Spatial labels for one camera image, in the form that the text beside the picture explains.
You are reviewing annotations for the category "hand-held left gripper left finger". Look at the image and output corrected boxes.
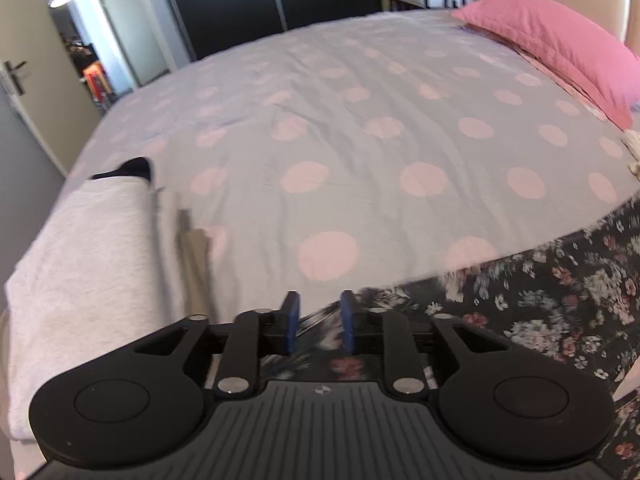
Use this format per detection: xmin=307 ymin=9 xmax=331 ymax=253
xmin=133 ymin=290 xmax=303 ymax=397

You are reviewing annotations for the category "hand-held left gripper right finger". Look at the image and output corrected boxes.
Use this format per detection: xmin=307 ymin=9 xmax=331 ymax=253
xmin=340 ymin=289 xmax=512 ymax=397

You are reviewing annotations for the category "dark floral garment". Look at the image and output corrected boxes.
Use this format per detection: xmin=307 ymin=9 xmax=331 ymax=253
xmin=260 ymin=198 xmax=640 ymax=480

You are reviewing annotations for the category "pile of white clothes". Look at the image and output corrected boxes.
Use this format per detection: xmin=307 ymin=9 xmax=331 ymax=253
xmin=620 ymin=129 xmax=640 ymax=181

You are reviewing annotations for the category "beige folded garment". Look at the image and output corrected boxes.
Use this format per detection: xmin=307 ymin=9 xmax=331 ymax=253
xmin=179 ymin=210 xmax=217 ymax=322

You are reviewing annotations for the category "polka dot bed cover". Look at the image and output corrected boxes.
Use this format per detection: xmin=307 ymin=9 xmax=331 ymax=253
xmin=60 ymin=9 xmax=640 ymax=318

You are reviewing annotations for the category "light grey folded garment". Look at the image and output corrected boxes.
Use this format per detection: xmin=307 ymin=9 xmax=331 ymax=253
xmin=4 ymin=180 xmax=187 ymax=442

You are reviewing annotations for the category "black cloth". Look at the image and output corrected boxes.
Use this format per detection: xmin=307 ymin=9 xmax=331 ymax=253
xmin=89 ymin=157 xmax=154 ymax=182

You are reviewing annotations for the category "dark sliding wardrobe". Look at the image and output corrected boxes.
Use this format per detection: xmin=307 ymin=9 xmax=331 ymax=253
xmin=159 ymin=0 xmax=396 ymax=62

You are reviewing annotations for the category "pink pillow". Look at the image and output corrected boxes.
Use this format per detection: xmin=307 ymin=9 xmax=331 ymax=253
xmin=451 ymin=0 xmax=640 ymax=131

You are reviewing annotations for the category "beige door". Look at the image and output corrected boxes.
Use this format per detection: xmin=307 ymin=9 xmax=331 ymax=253
xmin=0 ymin=0 xmax=103 ymax=176

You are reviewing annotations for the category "black door handle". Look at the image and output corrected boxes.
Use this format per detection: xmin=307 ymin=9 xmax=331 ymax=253
xmin=2 ymin=60 xmax=28 ymax=96

